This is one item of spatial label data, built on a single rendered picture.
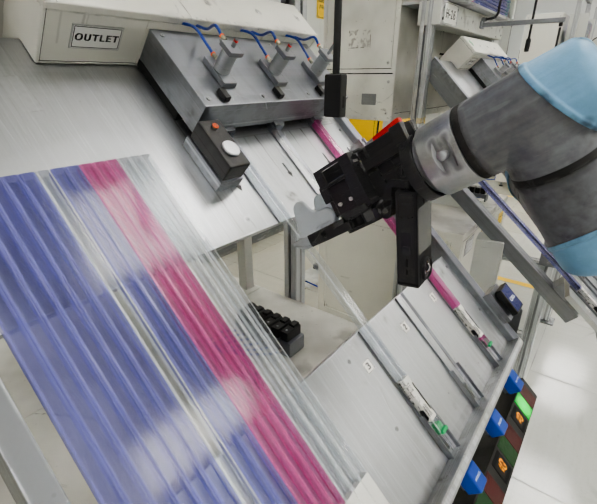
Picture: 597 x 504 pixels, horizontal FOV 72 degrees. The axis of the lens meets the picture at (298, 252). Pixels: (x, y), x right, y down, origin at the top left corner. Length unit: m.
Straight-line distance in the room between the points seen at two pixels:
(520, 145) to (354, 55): 1.38
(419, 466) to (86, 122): 0.55
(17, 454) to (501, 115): 0.44
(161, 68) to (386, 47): 1.16
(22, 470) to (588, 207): 0.46
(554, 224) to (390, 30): 1.32
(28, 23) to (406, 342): 0.60
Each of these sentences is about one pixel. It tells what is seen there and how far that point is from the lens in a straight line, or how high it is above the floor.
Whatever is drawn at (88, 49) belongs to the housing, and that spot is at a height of 1.19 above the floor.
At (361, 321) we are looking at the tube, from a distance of 0.55.
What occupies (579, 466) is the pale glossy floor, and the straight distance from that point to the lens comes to 1.74.
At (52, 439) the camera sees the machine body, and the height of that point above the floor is 0.62.
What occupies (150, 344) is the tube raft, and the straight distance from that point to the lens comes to 0.40.
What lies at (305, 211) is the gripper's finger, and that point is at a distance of 0.51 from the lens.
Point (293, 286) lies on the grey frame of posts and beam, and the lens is 1.06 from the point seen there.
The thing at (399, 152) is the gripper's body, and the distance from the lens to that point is 0.43.
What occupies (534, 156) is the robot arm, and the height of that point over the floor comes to 1.10.
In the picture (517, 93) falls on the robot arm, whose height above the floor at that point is 1.14.
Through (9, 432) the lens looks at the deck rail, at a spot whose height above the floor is 0.93.
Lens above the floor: 1.16
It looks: 23 degrees down
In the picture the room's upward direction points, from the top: straight up
